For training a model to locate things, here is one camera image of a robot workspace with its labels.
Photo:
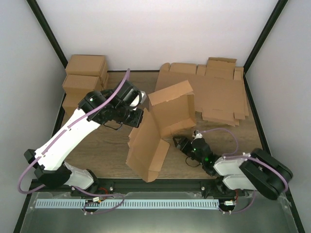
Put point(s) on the light blue slotted cable duct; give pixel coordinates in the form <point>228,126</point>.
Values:
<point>128,204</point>

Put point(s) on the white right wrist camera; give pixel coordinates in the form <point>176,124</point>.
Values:
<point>196,134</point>

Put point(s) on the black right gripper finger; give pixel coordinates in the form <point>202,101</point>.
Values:
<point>179,146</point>
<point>179,139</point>

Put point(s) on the left black frame post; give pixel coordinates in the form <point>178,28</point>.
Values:
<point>36,10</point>

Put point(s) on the upright cardboard sheet at back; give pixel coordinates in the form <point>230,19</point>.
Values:
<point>218,67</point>

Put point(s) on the cardboard box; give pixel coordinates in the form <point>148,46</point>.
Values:
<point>171,110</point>
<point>89,65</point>
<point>70,103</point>
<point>80,84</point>

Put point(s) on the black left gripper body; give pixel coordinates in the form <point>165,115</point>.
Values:
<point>133,121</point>

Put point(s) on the right black frame post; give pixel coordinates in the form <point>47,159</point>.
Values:
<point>276,12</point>

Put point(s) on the stack of flat cardboard sheets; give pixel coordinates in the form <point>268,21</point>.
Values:
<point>217,99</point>

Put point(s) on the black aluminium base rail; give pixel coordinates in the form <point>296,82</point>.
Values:
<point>205,187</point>

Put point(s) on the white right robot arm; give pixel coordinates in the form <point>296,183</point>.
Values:
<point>257,170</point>

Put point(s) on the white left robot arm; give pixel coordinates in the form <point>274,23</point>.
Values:
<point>95,109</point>

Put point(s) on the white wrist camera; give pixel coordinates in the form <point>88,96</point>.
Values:
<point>139,99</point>
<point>196,134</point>

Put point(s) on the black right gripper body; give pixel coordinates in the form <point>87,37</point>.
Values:
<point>187,151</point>

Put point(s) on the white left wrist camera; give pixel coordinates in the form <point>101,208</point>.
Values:
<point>139,99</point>

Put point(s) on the black frame post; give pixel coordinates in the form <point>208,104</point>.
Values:
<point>276,12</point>
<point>36,10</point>

